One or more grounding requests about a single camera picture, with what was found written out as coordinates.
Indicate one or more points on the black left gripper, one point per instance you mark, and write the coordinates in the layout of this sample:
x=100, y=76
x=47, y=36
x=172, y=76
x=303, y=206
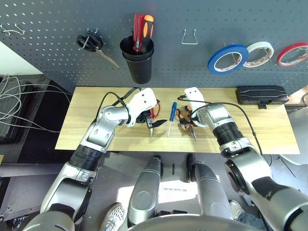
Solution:
x=144, y=116

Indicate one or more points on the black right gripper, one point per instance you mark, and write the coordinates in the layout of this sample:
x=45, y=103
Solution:
x=190, y=119

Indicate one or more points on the orange black needle-nose pliers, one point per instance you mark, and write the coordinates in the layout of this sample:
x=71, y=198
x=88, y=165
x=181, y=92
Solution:
x=192, y=132

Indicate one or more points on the blue tape roll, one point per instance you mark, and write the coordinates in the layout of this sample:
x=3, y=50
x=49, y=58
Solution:
x=228, y=47

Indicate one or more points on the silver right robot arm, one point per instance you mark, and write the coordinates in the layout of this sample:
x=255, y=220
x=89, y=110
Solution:
x=240, y=149

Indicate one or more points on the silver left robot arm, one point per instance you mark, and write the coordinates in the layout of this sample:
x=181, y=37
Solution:
x=101, y=134

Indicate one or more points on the grey metal pegboard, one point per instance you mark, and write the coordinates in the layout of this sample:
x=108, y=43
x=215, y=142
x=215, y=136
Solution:
x=60, y=19

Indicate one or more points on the black plastic cup holder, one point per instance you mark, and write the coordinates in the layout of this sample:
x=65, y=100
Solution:
x=142, y=72

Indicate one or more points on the black floor tape strip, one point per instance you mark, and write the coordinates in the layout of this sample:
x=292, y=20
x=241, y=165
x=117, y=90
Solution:
x=173, y=169

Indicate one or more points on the silver right robot leg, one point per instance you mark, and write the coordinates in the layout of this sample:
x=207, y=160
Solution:
x=209, y=192

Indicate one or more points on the silver robot leg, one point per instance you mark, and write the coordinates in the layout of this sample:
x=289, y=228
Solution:
x=209, y=192
x=144, y=192

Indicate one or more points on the silver left robot leg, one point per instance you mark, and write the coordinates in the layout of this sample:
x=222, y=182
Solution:
x=144, y=192

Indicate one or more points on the silver tape peg hook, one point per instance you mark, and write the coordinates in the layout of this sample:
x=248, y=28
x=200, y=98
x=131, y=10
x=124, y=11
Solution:
x=233, y=56

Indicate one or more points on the black plastic tool case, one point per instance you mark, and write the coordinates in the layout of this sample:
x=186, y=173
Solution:
x=262, y=95

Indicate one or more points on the silver grey sneaker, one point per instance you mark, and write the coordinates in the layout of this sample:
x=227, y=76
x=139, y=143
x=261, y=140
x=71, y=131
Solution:
x=237, y=209

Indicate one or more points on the silver robot torso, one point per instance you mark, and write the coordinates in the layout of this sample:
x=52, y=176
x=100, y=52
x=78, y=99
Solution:
x=192, y=226

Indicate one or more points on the white tape roll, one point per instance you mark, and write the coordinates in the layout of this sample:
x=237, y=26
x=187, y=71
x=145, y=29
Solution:
x=260, y=44

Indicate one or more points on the white mesh sneaker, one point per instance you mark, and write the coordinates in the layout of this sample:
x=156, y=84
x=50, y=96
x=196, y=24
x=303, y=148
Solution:
x=114, y=216

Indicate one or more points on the blue jeans leg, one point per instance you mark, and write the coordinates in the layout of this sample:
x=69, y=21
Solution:
x=250, y=223

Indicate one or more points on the black equipment cabinet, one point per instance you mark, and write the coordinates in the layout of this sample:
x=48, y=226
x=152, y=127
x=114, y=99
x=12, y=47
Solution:
x=36, y=149

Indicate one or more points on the red tape roll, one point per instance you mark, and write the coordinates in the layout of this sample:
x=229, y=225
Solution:
x=292, y=45

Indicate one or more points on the dark flight case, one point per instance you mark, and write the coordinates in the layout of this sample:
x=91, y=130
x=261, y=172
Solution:
x=24, y=192

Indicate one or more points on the tan cardboard piece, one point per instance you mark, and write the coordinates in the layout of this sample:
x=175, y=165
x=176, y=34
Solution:
x=1, y=160

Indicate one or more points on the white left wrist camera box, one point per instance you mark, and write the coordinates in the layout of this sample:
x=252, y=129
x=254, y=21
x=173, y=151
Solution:
x=142, y=101

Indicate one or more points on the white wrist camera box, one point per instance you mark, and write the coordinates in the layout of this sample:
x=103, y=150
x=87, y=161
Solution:
x=193, y=96
x=142, y=101

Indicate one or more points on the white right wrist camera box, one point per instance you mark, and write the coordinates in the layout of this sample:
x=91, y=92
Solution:
x=193, y=96

